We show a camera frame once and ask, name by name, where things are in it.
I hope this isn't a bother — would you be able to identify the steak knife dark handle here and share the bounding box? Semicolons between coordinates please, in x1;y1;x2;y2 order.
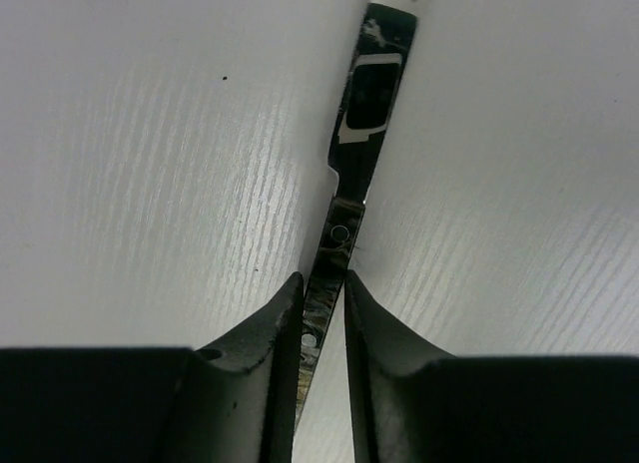
292;2;418;434

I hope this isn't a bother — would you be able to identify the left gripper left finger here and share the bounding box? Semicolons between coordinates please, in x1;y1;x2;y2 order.
1;273;304;462

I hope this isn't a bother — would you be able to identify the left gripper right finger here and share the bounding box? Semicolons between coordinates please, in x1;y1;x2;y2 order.
344;272;638;462

